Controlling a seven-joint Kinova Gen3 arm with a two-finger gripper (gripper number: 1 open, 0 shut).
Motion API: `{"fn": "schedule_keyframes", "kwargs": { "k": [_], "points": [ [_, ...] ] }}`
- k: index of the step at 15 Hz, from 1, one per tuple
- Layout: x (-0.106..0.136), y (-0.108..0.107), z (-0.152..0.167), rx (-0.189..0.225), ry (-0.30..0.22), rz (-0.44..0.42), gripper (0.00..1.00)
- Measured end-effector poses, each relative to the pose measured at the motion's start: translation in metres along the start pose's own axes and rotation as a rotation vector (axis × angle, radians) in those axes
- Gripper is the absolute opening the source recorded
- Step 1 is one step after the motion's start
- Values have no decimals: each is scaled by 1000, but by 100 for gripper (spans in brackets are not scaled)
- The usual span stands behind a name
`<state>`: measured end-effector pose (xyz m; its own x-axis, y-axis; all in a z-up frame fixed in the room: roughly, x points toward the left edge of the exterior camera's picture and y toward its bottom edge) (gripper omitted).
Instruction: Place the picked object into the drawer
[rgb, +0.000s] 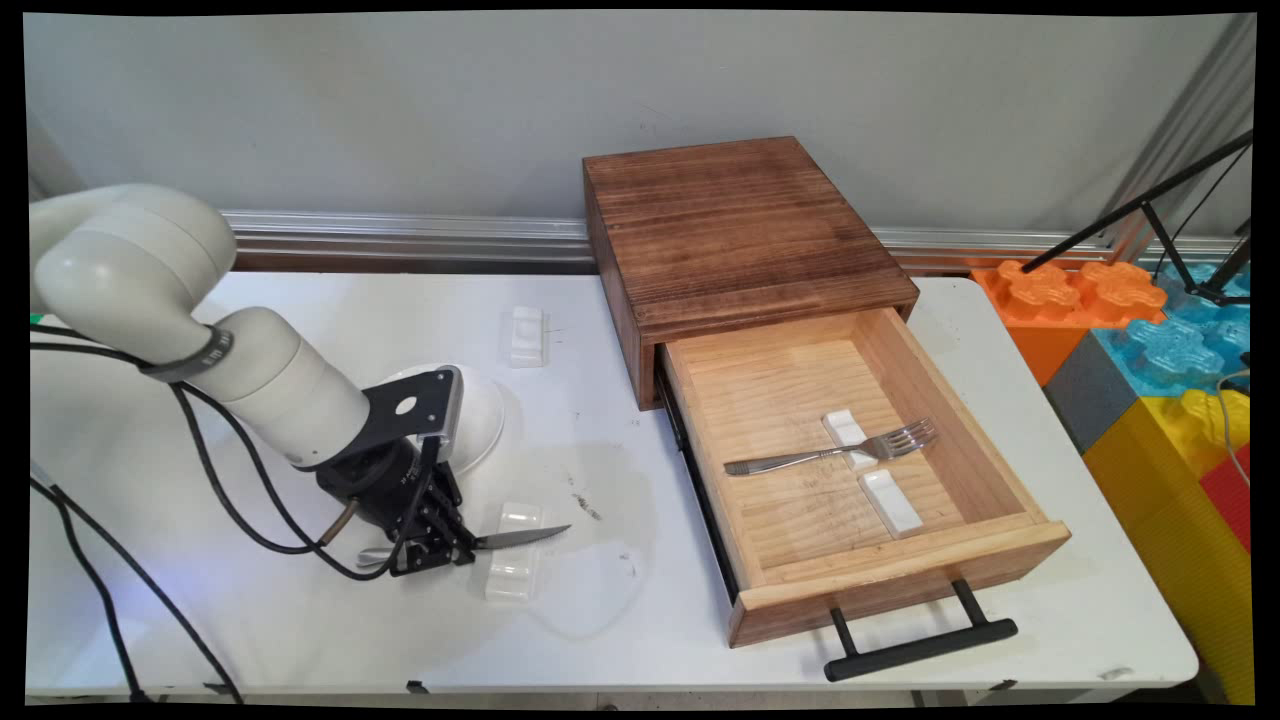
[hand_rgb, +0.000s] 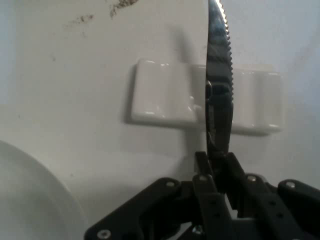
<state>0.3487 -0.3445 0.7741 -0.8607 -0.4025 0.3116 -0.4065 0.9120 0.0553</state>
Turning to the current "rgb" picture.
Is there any silver table knife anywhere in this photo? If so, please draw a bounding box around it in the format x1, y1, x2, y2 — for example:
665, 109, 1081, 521
357, 524, 572, 571

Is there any white ceramic cutlery rest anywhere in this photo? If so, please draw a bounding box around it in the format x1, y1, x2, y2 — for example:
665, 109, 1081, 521
508, 306, 548, 369
859, 470, 924, 539
485, 502, 544, 603
823, 409, 879, 471

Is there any thin grey cable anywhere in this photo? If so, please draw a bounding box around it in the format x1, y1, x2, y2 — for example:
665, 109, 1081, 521
1215, 368, 1253, 487

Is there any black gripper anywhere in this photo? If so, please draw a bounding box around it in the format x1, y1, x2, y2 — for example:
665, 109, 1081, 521
318, 440, 477, 579

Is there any silver fork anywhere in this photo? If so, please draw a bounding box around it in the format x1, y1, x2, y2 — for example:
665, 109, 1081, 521
724, 418, 938, 477

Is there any dark strap on arm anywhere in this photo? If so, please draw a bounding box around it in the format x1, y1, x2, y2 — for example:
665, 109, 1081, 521
140, 325, 237, 386

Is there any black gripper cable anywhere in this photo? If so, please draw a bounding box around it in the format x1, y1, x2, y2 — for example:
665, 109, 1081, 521
30, 340, 357, 701

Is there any black tripod stand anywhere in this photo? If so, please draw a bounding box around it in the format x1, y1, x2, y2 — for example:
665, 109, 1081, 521
1020, 130, 1255, 307

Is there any white round plate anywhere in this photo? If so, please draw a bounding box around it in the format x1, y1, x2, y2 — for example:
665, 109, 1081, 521
385, 363, 505, 477

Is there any blue foam block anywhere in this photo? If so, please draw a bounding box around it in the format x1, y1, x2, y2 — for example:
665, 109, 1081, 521
1092, 262, 1253, 399

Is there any black camera cable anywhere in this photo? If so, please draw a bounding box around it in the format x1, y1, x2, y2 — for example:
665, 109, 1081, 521
30, 318, 443, 703

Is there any aluminium wall rail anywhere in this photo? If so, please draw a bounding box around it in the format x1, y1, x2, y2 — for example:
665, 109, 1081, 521
222, 210, 1241, 273

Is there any light wooden drawer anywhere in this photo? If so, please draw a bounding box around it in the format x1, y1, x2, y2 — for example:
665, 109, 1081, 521
655, 307, 1072, 649

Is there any orange foam block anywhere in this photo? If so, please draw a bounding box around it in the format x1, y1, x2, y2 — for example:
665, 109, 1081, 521
972, 259, 1169, 387

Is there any black drawer handle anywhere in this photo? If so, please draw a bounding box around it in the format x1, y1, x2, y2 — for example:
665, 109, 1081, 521
824, 579, 1019, 683

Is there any grey foam block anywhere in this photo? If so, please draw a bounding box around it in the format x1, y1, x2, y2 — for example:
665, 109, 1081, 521
1043, 330, 1141, 456

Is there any black wrist camera mount plate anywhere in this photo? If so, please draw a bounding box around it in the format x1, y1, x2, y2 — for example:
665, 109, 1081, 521
362, 367, 464, 467

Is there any dark brown wooden cabinet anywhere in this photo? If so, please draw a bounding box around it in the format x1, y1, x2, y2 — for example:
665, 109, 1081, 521
583, 136, 920, 411

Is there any red foam block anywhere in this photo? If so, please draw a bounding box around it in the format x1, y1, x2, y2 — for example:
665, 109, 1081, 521
1200, 445, 1253, 551

